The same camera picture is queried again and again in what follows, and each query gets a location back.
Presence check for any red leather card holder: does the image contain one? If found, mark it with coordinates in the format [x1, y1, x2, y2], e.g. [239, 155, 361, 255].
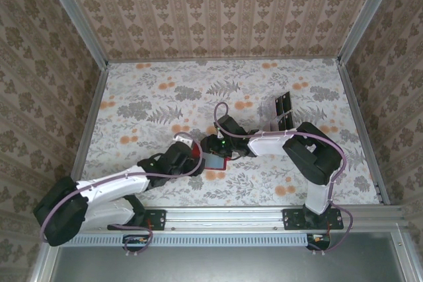
[190, 144, 229, 172]

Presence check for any clear acrylic card stand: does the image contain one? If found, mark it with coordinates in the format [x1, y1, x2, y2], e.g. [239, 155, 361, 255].
[258, 90, 297, 132]

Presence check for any wide aluminium mounting beam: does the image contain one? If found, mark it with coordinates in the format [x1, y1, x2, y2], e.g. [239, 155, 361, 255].
[49, 205, 406, 232]

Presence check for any floral tablecloth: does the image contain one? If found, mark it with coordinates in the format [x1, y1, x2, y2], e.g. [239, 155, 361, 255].
[74, 58, 381, 207]

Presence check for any grey metal sheet panel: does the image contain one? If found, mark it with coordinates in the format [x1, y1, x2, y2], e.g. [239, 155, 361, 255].
[49, 232, 403, 282]

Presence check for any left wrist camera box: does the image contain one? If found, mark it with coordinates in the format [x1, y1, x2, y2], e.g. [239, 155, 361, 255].
[174, 133, 194, 148]

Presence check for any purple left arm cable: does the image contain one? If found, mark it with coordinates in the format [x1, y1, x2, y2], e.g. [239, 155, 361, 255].
[39, 131, 204, 258]

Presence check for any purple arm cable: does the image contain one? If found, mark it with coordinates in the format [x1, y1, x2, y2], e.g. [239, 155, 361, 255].
[39, 131, 204, 258]
[213, 102, 354, 256]

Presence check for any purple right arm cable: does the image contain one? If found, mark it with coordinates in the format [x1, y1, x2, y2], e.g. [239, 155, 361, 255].
[213, 102, 354, 256]

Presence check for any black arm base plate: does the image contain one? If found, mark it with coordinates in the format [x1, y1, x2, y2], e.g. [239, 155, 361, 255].
[107, 208, 167, 232]
[282, 208, 344, 231]

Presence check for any grey slotted cable duct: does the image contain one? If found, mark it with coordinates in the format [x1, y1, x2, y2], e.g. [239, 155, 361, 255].
[61, 232, 310, 248]

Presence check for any black cable connector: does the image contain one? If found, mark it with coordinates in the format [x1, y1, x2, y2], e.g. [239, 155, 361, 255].
[306, 233, 331, 250]
[122, 234, 150, 252]

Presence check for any aluminium frame rail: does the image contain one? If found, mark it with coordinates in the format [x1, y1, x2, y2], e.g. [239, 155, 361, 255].
[71, 63, 110, 180]
[336, 59, 391, 205]

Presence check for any aluminium frame post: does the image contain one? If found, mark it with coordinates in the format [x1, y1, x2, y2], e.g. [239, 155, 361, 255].
[38, 0, 110, 70]
[336, 0, 403, 65]

